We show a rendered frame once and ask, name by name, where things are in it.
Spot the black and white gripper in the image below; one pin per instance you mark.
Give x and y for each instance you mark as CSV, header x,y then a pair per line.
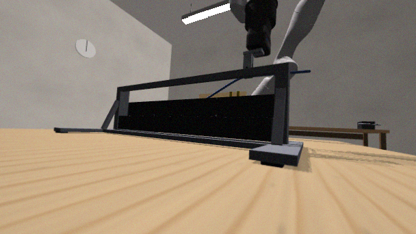
x,y
260,20

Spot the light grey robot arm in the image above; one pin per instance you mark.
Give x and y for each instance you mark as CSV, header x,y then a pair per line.
x,y
302,22

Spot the black metal rack frame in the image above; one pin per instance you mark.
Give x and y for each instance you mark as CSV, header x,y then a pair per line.
x,y
220,117

